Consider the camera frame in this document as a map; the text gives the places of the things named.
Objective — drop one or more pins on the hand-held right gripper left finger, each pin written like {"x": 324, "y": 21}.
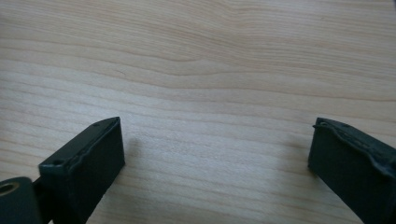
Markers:
{"x": 81, "y": 174}

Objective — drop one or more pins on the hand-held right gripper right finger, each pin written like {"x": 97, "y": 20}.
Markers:
{"x": 351, "y": 174}

